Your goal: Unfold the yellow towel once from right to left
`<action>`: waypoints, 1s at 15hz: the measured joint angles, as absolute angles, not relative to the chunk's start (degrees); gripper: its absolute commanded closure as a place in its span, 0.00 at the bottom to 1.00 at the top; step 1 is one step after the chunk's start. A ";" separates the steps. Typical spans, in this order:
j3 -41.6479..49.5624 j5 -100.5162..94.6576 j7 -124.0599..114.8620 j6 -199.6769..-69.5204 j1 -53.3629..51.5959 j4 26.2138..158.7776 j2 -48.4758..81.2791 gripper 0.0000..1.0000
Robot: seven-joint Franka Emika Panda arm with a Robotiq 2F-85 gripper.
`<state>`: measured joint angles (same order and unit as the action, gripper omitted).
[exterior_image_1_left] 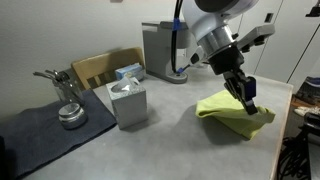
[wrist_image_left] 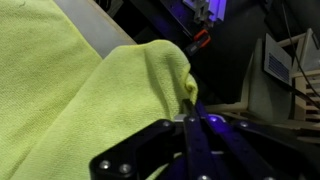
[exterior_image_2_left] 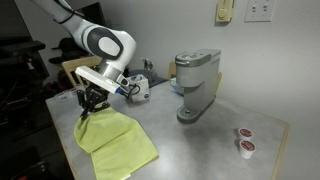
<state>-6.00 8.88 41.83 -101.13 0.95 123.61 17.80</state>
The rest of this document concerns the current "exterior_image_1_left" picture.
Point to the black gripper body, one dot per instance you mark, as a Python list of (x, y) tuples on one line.
[(226, 61)]

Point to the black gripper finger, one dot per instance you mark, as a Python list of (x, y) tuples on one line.
[(250, 98), (235, 90)]

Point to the yellow microfibre towel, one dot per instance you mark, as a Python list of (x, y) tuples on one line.
[(226, 110)]

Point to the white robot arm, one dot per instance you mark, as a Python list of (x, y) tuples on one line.
[(206, 20)]

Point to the dark striped bag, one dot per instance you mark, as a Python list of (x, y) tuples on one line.
[(310, 90)]

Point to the grey pod coffee machine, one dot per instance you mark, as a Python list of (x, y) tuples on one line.
[(156, 50)]

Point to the blue tissue pack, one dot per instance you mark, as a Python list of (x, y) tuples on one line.
[(128, 71)]

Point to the black mounted device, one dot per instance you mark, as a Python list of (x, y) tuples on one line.
[(315, 11)]

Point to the grey cube tissue box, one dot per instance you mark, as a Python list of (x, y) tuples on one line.
[(131, 106)]

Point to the white tissue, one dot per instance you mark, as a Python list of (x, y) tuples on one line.
[(121, 85)]

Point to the glass utensil jar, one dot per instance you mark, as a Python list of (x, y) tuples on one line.
[(68, 91)]

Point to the round silver tin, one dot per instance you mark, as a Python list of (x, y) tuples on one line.
[(71, 116)]

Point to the dark blue cloth mat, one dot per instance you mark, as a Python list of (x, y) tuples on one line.
[(36, 136)]

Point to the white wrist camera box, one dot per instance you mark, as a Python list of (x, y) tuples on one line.
[(256, 35)]

